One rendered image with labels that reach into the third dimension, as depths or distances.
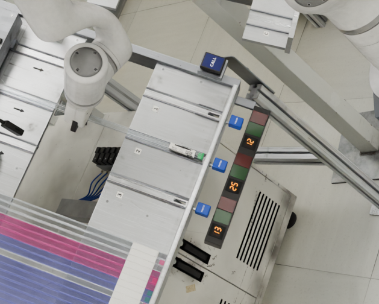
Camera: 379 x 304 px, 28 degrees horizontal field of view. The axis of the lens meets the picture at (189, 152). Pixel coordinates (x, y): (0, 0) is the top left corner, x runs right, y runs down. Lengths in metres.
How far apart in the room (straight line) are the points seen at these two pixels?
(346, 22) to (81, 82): 0.49
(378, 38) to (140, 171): 0.63
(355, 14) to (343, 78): 1.34
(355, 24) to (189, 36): 2.14
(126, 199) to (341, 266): 0.83
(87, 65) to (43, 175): 1.02
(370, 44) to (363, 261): 1.00
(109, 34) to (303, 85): 0.79
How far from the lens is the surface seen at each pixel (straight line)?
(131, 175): 1.70
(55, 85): 1.80
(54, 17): 1.36
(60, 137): 2.46
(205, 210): 1.65
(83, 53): 1.45
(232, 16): 1.92
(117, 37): 1.48
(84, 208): 2.07
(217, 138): 1.70
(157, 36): 3.62
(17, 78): 1.82
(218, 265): 2.17
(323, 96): 2.17
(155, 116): 1.74
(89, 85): 1.45
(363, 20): 1.33
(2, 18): 1.84
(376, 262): 2.22
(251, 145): 1.73
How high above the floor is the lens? 1.76
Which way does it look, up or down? 36 degrees down
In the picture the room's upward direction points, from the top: 55 degrees counter-clockwise
